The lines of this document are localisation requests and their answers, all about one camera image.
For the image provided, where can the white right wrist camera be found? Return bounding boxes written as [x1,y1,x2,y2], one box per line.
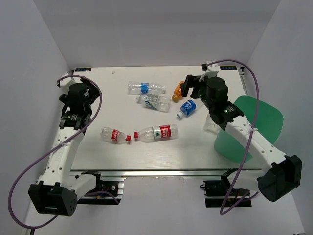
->
[199,62,220,81]

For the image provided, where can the blue label small bottle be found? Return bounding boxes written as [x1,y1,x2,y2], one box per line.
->
[177,99,197,118]

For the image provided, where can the clear unlabelled bottle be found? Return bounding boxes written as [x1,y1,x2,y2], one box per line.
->
[204,114,220,135]

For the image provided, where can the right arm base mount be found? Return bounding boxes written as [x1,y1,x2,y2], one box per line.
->
[200,169,246,209]

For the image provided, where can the clear bottle white green label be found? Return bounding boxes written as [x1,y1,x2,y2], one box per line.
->
[136,94,171,113]

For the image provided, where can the large red label bottle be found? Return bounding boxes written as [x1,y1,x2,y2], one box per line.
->
[134,124,178,143]

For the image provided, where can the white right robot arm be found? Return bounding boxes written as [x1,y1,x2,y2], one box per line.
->
[180,73,302,202]

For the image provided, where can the blue sticker right corner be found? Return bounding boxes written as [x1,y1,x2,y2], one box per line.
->
[220,66,237,70]

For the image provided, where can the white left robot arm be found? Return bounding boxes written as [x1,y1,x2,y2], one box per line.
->
[28,76,103,216]

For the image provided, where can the blue sticker corner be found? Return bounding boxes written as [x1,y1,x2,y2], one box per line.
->
[220,66,237,70]
[74,68,91,72]

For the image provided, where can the blue sticker left corner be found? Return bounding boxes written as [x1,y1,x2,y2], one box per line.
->
[74,68,91,72]

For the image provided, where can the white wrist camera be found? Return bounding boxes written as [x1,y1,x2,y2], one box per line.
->
[199,62,220,81]
[56,77,76,93]

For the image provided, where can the green plastic bin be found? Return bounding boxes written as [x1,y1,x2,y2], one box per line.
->
[213,95,284,163]

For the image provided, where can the small red label bottle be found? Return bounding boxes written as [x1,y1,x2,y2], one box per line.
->
[100,127,132,144]

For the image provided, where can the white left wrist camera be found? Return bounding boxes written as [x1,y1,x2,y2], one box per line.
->
[56,77,76,93]

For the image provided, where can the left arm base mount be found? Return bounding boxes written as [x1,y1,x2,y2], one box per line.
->
[70,170,125,205]

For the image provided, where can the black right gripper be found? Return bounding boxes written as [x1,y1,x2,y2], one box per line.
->
[179,75,214,111]

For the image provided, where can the orange plastic bottle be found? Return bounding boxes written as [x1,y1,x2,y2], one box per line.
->
[172,81,184,103]

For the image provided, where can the clear bottle blue label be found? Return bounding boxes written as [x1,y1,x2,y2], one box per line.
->
[128,81,166,95]

